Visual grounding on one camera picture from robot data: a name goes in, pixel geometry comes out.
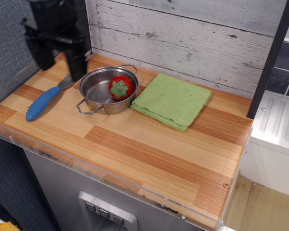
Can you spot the blue handled metal fork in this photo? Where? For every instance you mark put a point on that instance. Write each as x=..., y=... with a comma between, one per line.
x=38, y=106

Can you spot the yellow object at corner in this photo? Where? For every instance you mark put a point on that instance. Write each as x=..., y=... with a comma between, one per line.
x=8, y=226

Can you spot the silver dispenser button panel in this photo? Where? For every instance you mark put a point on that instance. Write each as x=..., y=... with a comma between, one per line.
x=100, y=215

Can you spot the grey toy fridge cabinet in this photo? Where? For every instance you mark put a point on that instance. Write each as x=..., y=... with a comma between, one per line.
x=61, y=186

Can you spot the dark right frame post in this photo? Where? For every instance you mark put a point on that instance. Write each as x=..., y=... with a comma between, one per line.
x=270, y=62

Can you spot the stainless steel pot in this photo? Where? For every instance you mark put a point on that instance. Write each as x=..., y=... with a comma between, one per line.
x=94, y=88

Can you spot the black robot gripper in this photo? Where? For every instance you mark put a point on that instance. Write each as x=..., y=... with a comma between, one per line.
x=63, y=21

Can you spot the green folded cloth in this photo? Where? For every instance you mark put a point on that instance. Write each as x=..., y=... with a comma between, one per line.
x=172, y=101

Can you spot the clear acrylic table edge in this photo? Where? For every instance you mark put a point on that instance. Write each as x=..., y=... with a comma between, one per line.
x=135, y=190

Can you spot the white toy sink unit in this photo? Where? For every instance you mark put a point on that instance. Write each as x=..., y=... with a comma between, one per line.
x=266, y=157

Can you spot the red toy tomato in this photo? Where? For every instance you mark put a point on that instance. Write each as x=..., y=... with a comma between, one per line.
x=120, y=87

